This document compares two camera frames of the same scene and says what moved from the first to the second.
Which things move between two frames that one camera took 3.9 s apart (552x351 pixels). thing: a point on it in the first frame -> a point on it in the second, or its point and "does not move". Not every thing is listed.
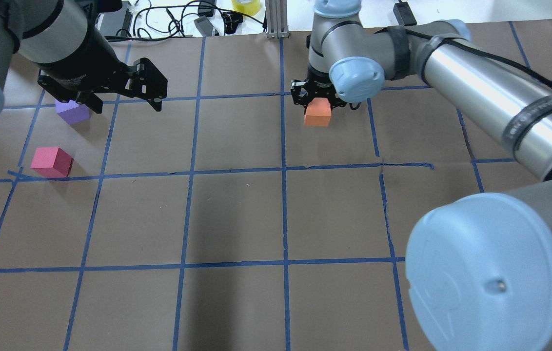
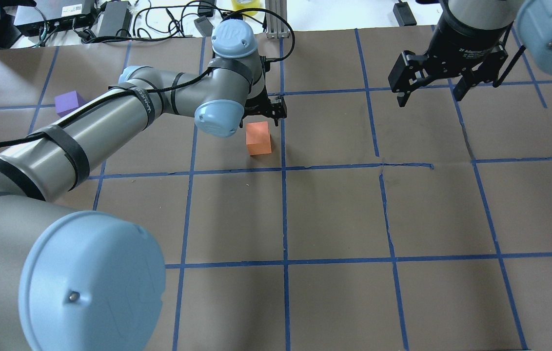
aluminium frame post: (276, 12) does not move
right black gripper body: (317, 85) -> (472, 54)
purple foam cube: (72, 112) does not move
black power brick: (404, 13) does not move
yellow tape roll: (249, 7) does not move
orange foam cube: (318, 112) -> (258, 138)
